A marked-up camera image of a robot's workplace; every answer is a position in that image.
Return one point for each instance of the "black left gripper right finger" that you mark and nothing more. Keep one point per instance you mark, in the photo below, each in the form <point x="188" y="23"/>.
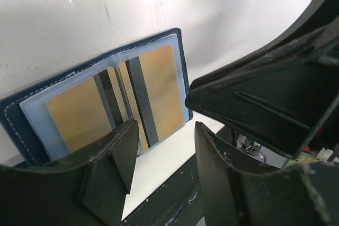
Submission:
<point x="237" y="189"/>

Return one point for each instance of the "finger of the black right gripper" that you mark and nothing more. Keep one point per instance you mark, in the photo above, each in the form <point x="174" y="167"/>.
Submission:
<point x="283" y="94"/>

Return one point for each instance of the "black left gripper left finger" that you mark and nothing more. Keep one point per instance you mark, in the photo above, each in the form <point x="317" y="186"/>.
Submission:
<point x="87" y="187"/>

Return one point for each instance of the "blue leather card holder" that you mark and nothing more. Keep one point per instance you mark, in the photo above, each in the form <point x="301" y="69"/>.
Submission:
<point x="25" y="117"/>

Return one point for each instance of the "gold card left sleeve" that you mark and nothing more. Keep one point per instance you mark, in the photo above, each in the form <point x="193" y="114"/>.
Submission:
<point x="89" y="110"/>

